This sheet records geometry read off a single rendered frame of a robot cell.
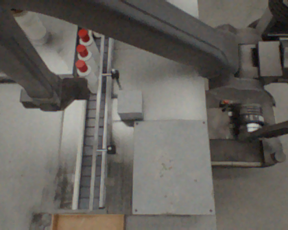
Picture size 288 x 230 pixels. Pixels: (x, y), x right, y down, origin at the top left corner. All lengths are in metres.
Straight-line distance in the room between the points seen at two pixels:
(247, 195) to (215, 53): 1.61
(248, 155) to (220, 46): 1.35
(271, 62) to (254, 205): 1.56
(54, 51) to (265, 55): 0.97
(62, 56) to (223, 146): 1.09
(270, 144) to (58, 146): 1.23
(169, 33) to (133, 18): 0.05
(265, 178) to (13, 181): 1.56
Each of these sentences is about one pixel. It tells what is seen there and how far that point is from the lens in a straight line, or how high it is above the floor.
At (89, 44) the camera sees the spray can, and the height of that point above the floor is 1.04.
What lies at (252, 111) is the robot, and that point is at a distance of 1.55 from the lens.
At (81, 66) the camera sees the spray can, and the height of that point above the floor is 1.08.
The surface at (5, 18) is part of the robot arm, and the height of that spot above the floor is 1.58.
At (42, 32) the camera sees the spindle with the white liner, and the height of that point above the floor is 0.93.
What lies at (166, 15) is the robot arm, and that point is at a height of 1.58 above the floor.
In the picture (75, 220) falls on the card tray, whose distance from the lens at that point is 1.02.
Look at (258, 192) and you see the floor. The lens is 1.91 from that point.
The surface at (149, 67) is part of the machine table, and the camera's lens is 1.11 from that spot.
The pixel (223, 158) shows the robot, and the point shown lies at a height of 0.24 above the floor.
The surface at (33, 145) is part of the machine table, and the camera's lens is 1.12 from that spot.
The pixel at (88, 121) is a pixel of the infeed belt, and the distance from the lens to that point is 1.00.
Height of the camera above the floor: 1.80
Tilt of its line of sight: 71 degrees down
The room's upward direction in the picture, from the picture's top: 12 degrees counter-clockwise
